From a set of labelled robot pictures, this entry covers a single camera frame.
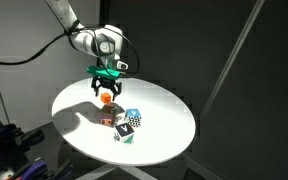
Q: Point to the blue checkered picture block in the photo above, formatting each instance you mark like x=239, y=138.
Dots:
x=133, y=117

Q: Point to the black spring clamp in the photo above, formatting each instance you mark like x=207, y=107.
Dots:
x=32, y=137

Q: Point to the black letter V block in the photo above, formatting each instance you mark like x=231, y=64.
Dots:
x=124, y=131

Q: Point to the small orange cube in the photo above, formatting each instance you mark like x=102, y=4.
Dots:
x=106, y=97

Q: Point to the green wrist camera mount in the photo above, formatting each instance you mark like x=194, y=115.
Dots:
x=102, y=71

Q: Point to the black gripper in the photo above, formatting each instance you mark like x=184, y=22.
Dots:
x=106, y=81

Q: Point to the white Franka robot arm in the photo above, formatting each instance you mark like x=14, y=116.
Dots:
x=94, y=41

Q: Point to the white table base legs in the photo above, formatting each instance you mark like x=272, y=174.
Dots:
x=94, y=173

